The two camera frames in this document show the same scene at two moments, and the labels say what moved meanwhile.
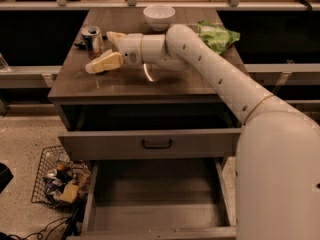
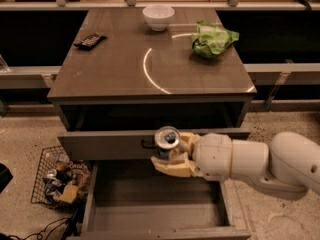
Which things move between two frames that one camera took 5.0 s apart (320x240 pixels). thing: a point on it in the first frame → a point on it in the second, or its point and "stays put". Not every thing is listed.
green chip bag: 217,37 stays put
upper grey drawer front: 149,144 stays put
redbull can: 93,40 → 166,138
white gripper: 130,49 → 212,155
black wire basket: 60,181 stays put
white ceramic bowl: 159,17 stays put
